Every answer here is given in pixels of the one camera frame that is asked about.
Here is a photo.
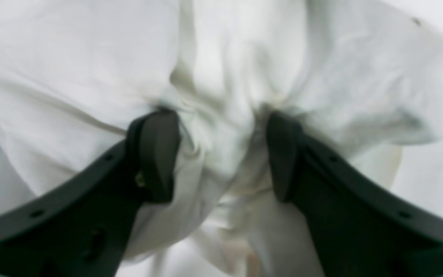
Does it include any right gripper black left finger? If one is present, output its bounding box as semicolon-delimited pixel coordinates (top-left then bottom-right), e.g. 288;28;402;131
0;109;180;277

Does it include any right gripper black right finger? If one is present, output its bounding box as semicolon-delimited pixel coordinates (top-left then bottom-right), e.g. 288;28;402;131
266;112;443;277

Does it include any white printed T-shirt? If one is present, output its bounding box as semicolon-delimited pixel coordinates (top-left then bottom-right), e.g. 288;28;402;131
0;0;443;277

